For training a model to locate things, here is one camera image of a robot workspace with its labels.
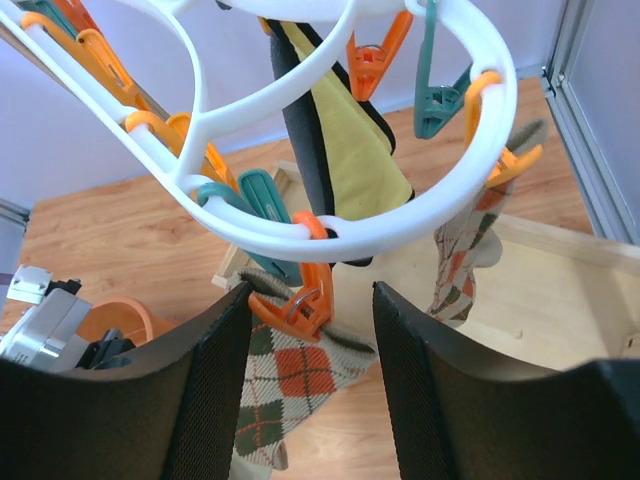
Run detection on left aluminium frame post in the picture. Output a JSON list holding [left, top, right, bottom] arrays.
[[0, 199, 30, 227]]

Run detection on wooden hanger rack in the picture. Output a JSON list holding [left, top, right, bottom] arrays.
[[212, 159, 640, 374]]

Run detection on grey black sock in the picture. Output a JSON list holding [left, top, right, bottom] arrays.
[[267, 19, 376, 266]]

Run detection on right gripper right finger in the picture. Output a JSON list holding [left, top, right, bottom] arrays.
[[372, 282, 639, 479]]

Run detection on white round clip hanger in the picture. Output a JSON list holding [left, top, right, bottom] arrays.
[[0, 0, 545, 341]]

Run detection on yellow grey sock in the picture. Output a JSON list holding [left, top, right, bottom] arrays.
[[282, 22, 416, 222]]

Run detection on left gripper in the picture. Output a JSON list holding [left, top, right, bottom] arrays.
[[79, 328, 135, 370]]

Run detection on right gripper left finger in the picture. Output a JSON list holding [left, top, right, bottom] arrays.
[[1, 284, 252, 479]]

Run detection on beige orange argyle sock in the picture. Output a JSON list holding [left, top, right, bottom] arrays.
[[227, 267, 379, 471]]

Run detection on orange plastic basket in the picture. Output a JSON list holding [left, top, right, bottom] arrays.
[[76, 297, 176, 346]]

